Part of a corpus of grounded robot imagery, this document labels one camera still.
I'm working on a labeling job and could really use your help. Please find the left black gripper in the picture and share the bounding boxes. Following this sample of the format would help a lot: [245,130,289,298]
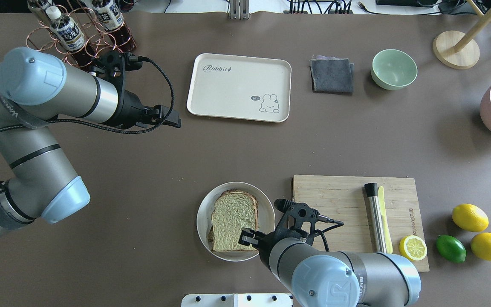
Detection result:
[92,50,182,128]

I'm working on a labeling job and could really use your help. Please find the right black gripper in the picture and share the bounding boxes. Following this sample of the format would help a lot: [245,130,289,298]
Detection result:
[239,199,344,252]

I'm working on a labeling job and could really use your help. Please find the bread slice with egg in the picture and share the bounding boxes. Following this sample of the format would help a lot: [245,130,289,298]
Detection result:
[211,190,258,252]

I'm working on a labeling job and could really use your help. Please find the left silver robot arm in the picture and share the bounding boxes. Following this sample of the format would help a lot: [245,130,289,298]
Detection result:
[0,47,181,236]

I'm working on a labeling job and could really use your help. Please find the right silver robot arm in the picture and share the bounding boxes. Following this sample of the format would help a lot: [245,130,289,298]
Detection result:
[238,199,422,307]

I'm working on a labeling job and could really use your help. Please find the cream rabbit tray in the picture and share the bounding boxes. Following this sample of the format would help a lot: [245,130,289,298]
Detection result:
[187,53,292,123]

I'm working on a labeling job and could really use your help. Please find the white round plate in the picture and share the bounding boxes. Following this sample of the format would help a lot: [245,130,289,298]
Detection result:
[196,182,275,262]

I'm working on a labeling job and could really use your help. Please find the wooden cutting board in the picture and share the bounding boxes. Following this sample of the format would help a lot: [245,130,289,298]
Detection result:
[293,175,424,254]

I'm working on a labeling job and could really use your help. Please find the steel muddler with black tip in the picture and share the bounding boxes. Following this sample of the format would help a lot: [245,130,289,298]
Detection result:
[364,182,387,253]

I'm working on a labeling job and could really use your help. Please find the yellow plastic knife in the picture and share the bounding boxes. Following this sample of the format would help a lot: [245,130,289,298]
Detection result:
[378,186,393,253]

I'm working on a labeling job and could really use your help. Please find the folded grey cloth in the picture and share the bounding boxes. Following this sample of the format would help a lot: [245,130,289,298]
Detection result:
[309,55,355,95]

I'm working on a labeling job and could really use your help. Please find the half lemon slice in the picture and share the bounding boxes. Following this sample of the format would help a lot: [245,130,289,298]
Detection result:
[399,235,428,261]

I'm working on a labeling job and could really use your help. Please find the green lime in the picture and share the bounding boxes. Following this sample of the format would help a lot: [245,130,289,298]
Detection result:
[435,235,466,264]

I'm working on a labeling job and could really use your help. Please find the mint green bowl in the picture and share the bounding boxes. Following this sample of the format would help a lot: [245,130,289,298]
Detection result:
[370,49,418,90]

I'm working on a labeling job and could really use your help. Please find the whole yellow lemon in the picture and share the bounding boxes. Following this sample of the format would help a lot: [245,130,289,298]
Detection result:
[470,232,491,261]
[452,203,489,232]

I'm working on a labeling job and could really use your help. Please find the wooden cup stand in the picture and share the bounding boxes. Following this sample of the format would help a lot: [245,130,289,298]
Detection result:
[433,0,491,70]

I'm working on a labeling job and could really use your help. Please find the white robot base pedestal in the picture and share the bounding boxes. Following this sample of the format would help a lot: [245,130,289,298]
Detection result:
[181,292,294,307]

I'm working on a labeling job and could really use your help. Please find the copper wire bottle rack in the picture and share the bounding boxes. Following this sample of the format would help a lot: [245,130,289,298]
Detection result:
[26,0,137,71]

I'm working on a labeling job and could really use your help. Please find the aluminium frame post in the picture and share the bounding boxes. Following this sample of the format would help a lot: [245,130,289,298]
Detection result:
[228,0,250,20]

